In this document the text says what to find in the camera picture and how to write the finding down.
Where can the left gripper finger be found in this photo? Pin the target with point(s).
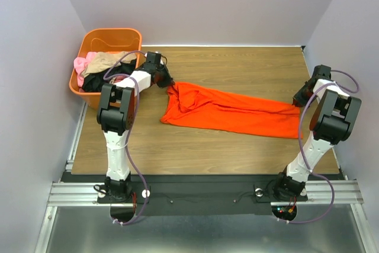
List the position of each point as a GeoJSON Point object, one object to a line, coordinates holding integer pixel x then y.
{"type": "Point", "coordinates": [164, 82]}
{"type": "Point", "coordinates": [167, 74]}

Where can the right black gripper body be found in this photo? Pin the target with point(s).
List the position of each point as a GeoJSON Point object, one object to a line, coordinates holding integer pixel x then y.
{"type": "Point", "coordinates": [301, 96]}

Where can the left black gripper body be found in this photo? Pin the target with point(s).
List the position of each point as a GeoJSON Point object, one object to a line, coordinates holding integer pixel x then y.
{"type": "Point", "coordinates": [165, 78]}

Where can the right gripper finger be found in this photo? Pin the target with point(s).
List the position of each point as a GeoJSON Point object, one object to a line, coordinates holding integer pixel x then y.
{"type": "Point", "coordinates": [297, 103]}
{"type": "Point", "coordinates": [303, 94]}

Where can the orange t shirt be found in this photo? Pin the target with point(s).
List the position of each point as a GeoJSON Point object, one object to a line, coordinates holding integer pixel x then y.
{"type": "Point", "coordinates": [191, 105]}

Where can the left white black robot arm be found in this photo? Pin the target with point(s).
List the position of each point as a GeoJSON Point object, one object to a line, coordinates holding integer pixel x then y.
{"type": "Point", "coordinates": [116, 114]}

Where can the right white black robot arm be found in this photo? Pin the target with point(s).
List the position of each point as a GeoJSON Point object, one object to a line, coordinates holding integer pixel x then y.
{"type": "Point", "coordinates": [332, 123]}

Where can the dusty pink garment in basket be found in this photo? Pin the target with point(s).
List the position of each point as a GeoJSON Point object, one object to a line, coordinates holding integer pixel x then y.
{"type": "Point", "coordinates": [116, 79]}

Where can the beige garment in basket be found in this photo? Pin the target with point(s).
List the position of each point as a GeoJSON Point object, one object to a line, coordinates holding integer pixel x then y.
{"type": "Point", "coordinates": [96, 62]}

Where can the black garment in basket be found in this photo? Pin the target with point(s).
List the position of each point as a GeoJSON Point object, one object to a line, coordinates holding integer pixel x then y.
{"type": "Point", "coordinates": [94, 81]}

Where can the light pink garment in basket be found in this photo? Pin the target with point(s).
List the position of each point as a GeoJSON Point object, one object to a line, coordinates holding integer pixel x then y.
{"type": "Point", "coordinates": [80, 64]}

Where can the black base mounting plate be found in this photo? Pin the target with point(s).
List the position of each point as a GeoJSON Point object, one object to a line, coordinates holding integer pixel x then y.
{"type": "Point", "coordinates": [184, 195]}

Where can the aluminium extrusion rail frame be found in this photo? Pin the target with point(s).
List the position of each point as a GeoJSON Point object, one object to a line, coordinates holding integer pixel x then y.
{"type": "Point", "coordinates": [76, 222]}

